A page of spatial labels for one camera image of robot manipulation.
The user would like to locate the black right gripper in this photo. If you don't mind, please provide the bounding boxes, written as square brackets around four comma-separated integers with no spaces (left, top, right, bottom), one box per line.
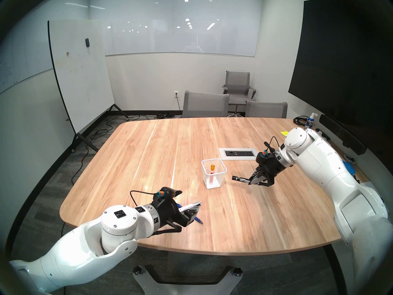
[247,157,286,187]

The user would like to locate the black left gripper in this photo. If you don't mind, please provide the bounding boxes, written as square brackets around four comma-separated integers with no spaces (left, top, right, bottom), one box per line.
[152,196,202,228]

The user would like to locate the black permanent marker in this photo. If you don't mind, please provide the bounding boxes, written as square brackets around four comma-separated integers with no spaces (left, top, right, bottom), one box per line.
[232,175,256,185]

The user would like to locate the white mesh pen holder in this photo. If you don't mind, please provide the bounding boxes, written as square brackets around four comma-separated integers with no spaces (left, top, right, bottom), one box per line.
[201,159,228,190]

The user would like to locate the grey table power outlet panel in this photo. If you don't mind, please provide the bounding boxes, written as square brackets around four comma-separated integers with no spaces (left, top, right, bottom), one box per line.
[219,148,257,161]

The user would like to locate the grey mesh-back chair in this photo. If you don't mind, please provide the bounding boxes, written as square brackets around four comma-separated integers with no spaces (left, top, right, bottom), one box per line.
[182,90,230,118]
[245,101,288,119]

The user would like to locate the whiteboard cleaner spray bottle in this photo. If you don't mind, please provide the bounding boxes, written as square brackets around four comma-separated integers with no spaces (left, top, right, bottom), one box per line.
[304,112,318,130]

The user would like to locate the black video sound bar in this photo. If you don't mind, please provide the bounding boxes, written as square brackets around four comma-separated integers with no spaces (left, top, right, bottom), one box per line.
[319,114,368,156]

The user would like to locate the grey armrest swivel chair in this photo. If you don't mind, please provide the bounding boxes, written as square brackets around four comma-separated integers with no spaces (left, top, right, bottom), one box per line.
[222,71,257,116]

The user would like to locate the rolling whiteboard on stand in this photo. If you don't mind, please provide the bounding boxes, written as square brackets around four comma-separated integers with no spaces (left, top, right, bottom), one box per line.
[48,19,129,153]

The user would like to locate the green handled scissors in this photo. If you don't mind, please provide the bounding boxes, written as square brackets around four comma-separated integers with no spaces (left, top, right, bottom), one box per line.
[179,201,202,212]

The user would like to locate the right camera cable orange plug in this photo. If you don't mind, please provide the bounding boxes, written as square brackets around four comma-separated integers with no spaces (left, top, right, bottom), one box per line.
[262,136,282,157]

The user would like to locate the camera cable orange plug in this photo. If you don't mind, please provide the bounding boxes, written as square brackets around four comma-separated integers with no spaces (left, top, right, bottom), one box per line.
[262,136,282,157]
[130,191,162,206]

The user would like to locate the black left gripper cable loop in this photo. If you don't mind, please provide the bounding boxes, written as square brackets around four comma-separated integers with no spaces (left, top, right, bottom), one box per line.
[150,225,181,236]

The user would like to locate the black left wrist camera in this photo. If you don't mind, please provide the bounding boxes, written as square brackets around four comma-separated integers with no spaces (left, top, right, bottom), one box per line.
[158,187,183,201]

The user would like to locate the left camera cable orange plug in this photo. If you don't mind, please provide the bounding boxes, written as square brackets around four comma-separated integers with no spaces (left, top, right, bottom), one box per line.
[130,191,162,206]

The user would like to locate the large black wall screen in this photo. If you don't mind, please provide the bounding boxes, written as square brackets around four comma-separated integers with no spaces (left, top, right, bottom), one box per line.
[288,0,393,144]

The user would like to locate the wall mounted glass whiteboard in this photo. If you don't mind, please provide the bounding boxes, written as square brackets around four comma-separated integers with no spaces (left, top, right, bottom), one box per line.
[104,0,257,57]

